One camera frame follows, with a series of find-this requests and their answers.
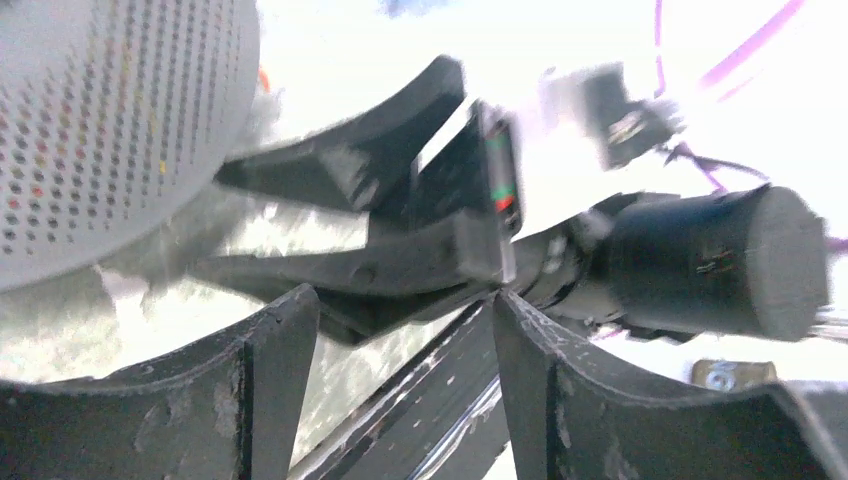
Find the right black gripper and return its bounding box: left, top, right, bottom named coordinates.
left=189, top=55, right=521, bottom=345

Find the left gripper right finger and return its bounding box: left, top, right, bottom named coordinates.
left=492, top=291, right=847, bottom=479

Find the black base frame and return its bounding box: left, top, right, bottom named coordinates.
left=288, top=302, right=509, bottom=479

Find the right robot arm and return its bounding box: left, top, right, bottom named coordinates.
left=191, top=55, right=829, bottom=345

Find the black cable spool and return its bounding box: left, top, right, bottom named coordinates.
left=1, top=0, right=260, bottom=291

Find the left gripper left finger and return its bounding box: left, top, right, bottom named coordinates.
left=1, top=285, right=320, bottom=479

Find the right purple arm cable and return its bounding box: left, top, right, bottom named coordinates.
left=652, top=0, right=848, bottom=256

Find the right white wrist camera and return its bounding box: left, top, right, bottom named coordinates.
left=539, top=63, right=686, bottom=171

